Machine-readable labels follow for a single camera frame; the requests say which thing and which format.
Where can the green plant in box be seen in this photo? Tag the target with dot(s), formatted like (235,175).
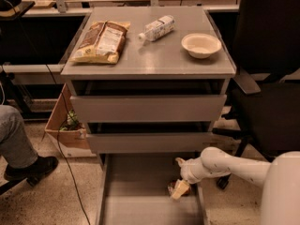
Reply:
(71,123)

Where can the black shoe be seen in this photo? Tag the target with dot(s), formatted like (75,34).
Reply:
(42,166)

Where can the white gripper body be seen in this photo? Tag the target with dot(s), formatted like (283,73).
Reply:
(188,171)

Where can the white paper bowl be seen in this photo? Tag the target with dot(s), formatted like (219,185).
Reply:
(201,46)

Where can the clear plastic water bottle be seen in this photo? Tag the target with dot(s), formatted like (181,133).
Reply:
(157,29)

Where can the cardboard box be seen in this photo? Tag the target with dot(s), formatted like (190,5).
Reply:
(73,144)

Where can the grey drawer cabinet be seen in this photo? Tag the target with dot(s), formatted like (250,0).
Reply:
(154,68)

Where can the grey open bottom drawer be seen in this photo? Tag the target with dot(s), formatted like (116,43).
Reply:
(134,191)

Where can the grey trouser leg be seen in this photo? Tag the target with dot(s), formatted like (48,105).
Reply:
(15,146)

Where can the black office chair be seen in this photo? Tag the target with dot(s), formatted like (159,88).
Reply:
(263,39)

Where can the brown chip bag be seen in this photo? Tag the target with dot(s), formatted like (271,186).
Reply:
(103,43)

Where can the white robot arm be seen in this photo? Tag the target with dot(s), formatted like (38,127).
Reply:
(279,180)

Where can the grey top drawer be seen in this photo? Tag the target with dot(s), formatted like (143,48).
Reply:
(131,109)

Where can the grey middle drawer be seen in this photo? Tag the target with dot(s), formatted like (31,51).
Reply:
(150,142)

